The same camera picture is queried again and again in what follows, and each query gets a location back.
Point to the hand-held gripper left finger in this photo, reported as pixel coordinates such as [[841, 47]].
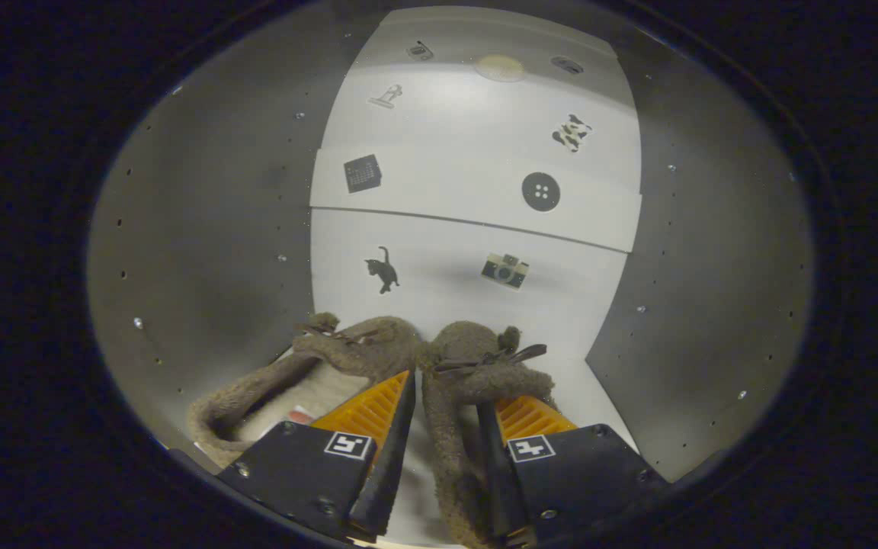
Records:
[[389, 457]]

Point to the brown fuzzy shoe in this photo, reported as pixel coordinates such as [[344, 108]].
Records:
[[363, 343], [469, 381]]

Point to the grey shoe cabinet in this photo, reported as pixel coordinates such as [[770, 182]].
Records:
[[195, 229]]

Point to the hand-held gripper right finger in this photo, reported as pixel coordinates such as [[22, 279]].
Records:
[[500, 488]]

